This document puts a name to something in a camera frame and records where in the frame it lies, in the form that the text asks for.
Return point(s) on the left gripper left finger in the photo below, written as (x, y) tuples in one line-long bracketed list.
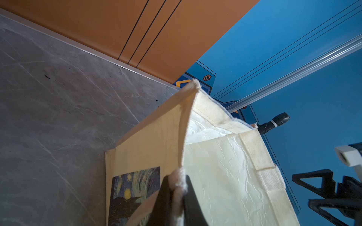
[(161, 213)]

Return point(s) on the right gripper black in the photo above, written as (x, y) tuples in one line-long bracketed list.
[(349, 195)]

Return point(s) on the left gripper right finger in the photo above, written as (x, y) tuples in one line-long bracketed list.
[(193, 215)]

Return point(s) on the cream canvas bag starry print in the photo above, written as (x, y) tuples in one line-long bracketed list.
[(234, 178)]

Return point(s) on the black microphone on stand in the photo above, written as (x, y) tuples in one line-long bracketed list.
[(275, 122)]

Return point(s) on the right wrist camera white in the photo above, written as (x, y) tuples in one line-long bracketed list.
[(351, 156)]

